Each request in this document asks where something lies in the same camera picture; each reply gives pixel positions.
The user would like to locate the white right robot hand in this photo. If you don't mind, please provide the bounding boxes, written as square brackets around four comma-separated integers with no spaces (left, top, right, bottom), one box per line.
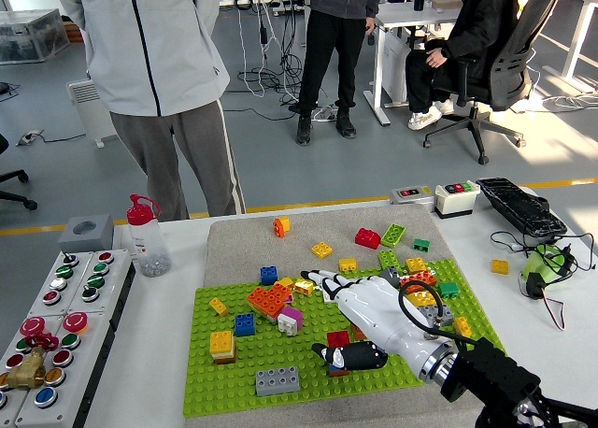
[299,268,450,381]

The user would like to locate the red square brick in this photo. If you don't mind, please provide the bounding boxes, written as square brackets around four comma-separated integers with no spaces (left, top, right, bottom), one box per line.
[326,329,351,350]

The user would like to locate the green studded baseplate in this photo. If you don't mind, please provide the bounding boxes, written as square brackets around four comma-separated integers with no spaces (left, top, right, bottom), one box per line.
[182,258,508,419]

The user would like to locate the yellow curved brick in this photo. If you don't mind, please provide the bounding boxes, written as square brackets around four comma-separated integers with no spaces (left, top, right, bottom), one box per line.
[405,291,443,308]

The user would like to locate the grey eight-stud brick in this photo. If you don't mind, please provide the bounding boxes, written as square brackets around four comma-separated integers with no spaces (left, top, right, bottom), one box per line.
[255,366,301,397]
[418,304,455,327]

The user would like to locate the orange eight-stud brick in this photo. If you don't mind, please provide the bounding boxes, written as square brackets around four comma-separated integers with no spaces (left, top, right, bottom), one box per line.
[400,270,438,289]

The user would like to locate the red sloped brick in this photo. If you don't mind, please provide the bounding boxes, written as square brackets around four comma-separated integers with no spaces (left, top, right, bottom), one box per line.
[354,227,381,250]

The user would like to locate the lime green long brick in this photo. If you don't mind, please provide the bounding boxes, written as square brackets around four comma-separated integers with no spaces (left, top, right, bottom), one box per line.
[380,223,406,249]

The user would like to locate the magenta roof brick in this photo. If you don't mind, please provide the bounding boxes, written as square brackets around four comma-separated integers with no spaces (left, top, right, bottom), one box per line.
[281,306,305,331]

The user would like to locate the grey foam mat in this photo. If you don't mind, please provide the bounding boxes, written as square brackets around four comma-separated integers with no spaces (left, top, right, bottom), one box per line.
[185,205,513,428]

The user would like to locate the yellow brick on tan base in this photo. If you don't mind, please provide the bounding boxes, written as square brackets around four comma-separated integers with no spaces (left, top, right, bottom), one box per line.
[208,330,235,355]

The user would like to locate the light green tape roll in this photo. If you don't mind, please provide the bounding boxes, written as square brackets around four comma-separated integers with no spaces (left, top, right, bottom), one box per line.
[520,244,572,289]

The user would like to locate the black keyboard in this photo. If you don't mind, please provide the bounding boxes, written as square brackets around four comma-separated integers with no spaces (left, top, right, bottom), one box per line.
[476,177,568,238]

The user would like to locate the white desk with tower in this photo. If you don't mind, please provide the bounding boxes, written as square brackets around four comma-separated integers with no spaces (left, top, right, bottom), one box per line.
[363,0,462,128]

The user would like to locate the clear bottle red cap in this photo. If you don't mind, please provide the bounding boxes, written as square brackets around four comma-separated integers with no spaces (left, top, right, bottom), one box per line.
[126,193,173,278]

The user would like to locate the person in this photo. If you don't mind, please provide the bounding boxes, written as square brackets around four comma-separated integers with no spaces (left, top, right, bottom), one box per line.
[50,0,248,222]
[404,0,522,132]
[295,0,383,147]

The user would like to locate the black mesh office chair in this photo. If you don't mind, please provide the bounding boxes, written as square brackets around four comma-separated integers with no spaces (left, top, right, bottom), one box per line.
[422,0,569,166]

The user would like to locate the grey eight-button control box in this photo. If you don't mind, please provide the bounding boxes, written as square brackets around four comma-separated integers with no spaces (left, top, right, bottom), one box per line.
[27,249,137,326]

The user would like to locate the grey cube with hole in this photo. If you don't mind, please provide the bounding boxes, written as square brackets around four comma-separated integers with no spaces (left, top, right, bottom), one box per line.
[57,214,115,254]

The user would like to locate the grey control box mushroom buttons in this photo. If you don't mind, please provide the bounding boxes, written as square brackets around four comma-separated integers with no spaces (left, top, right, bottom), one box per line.
[0,309,118,428]

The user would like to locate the white panel heater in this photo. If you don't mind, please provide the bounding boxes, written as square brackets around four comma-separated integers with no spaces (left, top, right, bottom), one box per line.
[66,78,118,149]

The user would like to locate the black chair base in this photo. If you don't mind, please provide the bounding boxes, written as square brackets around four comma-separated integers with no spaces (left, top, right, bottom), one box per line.
[0,133,38,211]

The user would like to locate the grey floor power strip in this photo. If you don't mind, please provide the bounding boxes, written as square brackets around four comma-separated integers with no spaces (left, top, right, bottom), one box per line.
[16,129,45,148]

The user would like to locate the clear plastic crate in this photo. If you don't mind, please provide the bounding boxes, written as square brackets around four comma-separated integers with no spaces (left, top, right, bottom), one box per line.
[0,8,71,65]

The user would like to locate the grey flat switch box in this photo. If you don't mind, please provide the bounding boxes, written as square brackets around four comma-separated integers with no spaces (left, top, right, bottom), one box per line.
[390,185,435,206]

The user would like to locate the white three-button switch box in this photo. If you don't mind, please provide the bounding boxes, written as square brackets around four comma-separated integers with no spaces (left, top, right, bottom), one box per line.
[434,179,481,220]

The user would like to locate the black servo with red wire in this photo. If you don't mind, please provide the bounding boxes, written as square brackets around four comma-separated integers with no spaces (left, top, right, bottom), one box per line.
[519,272,567,332]

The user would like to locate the black plug cord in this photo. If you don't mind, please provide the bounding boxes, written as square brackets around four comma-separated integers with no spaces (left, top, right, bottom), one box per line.
[490,230,595,279]

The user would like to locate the tangled floor cables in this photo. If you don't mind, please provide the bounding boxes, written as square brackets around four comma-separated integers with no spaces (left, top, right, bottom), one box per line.
[233,0,338,121]

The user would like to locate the brass valve red handle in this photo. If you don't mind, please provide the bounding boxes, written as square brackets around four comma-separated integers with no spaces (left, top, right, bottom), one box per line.
[3,333,61,391]

